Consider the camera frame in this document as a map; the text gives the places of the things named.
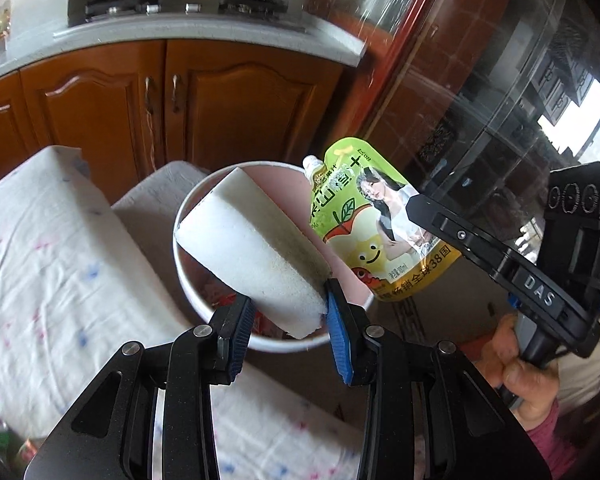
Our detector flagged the wooden base cabinets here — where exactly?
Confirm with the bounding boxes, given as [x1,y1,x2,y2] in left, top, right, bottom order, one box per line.
[0,37,346,201]

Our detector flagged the grey kitchen countertop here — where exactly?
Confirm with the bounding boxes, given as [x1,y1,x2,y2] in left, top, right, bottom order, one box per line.
[0,5,368,88]

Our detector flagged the white foam block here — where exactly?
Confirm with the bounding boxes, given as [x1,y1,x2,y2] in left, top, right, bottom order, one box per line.
[175,167,333,340]

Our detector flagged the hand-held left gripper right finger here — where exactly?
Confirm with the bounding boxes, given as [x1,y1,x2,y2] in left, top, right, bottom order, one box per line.
[322,277,553,480]

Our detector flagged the pink and white bin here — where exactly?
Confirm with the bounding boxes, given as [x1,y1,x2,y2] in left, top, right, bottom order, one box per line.
[172,161,376,353]

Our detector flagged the person's right forearm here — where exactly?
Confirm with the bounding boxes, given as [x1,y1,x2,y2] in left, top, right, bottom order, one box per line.
[522,395,588,480]

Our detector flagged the person's right hand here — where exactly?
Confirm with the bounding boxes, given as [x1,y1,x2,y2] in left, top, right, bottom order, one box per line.
[480,312,563,413]

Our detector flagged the wooden framed glass door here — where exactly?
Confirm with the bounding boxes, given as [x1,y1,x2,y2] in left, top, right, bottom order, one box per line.
[325,0,600,311]

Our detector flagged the gas stove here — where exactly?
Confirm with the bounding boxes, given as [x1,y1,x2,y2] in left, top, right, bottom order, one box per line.
[67,0,308,28]

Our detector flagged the green drink pouch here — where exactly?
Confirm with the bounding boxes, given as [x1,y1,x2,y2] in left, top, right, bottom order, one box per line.
[302,137,463,303]

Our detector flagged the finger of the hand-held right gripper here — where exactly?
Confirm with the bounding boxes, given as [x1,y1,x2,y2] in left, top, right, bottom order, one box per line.
[405,194,520,282]

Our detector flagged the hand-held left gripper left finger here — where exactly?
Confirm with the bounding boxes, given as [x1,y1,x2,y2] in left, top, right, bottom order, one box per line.
[24,294,257,480]

